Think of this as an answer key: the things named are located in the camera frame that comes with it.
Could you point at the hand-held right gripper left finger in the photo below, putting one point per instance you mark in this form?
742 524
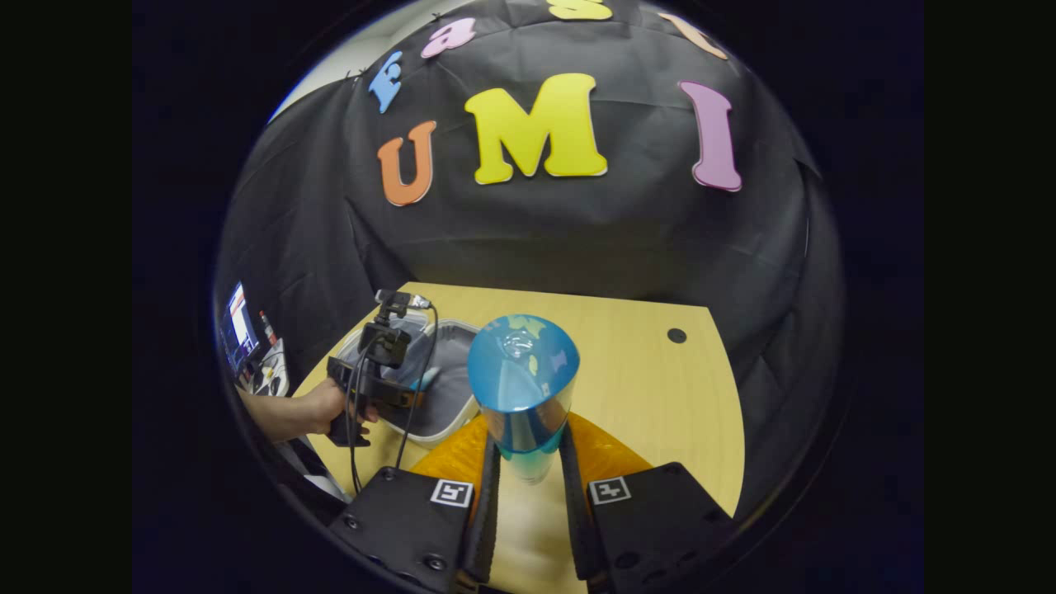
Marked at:
483 528

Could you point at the red bottle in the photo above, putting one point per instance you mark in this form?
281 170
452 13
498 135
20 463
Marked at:
266 327

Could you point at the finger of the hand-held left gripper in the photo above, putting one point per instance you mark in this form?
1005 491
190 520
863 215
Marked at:
404 398

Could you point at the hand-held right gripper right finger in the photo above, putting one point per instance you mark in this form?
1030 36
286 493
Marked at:
577 528

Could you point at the clear blue bottle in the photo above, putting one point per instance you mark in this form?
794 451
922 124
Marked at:
520 388

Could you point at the computer monitor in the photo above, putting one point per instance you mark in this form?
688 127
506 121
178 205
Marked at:
239 326

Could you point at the black table grommet hole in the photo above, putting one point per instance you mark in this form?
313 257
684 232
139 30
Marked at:
676 335

